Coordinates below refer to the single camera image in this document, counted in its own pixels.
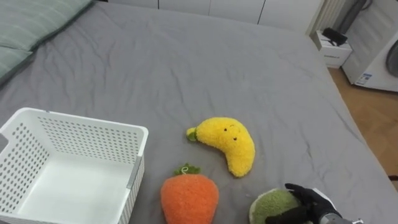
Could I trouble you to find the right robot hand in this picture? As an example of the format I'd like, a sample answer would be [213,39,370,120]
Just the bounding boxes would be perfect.
[265,182,342,224]

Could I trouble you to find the green avocado soft toy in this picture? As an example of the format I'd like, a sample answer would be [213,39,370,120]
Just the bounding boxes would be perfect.
[249,188,302,224]

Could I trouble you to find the yellow banana soft toy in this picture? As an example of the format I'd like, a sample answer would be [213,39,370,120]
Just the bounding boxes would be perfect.
[186,116,256,179]

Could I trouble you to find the orange carrot soft toy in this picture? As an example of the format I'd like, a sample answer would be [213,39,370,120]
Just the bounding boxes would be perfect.
[160,163,220,224]

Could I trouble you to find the white cardboard box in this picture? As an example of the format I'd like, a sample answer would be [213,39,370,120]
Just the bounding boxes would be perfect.
[312,29,353,69]

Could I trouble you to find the white washing machine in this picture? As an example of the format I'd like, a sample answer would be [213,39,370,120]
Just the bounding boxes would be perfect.
[341,0,398,93]

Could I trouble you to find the black device on box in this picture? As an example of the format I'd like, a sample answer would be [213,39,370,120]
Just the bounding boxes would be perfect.
[322,27,348,47]

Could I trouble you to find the grey bed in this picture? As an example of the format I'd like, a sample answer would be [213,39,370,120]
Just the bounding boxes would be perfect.
[0,1,398,224]

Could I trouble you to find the white cabinet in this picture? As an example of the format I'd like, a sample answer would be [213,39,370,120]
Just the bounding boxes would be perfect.
[107,0,326,35]

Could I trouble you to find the white perforated plastic basket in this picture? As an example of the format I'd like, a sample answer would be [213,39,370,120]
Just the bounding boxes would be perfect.
[0,107,149,224]

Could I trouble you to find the green pillow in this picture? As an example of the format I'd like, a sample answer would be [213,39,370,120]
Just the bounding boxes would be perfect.
[0,0,94,52]
[0,46,34,82]

